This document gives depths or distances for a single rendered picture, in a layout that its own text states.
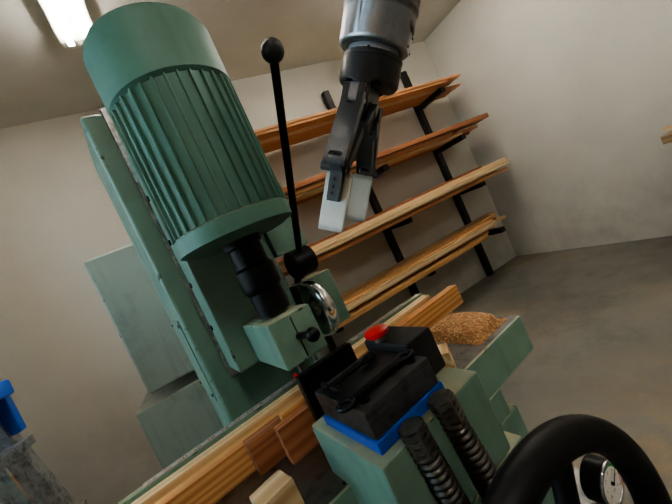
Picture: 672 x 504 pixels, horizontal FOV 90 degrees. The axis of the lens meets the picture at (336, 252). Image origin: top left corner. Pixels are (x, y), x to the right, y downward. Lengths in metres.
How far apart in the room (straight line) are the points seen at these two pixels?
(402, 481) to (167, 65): 0.51
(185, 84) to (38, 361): 2.60
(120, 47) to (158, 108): 0.08
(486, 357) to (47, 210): 2.84
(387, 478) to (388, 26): 0.44
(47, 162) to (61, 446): 1.88
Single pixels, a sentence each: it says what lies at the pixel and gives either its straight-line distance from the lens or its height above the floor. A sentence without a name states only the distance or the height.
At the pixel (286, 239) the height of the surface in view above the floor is 1.18.
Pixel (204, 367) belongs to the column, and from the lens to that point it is 0.69.
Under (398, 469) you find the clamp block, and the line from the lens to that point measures 0.33.
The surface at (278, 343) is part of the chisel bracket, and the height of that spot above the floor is 1.04.
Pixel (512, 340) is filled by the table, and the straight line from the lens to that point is 0.60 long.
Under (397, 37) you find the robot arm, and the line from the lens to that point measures 0.45.
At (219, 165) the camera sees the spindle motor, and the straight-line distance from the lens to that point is 0.46.
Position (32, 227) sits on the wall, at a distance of 3.01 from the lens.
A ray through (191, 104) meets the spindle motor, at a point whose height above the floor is 1.37.
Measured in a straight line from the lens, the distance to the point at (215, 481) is 0.54.
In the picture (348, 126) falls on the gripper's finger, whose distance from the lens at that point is 0.38.
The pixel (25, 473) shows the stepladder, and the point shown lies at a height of 0.90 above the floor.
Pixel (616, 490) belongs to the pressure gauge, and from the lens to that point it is 0.71.
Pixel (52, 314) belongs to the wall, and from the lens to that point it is 2.92.
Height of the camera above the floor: 1.15
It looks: 3 degrees down
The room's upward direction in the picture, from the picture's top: 25 degrees counter-clockwise
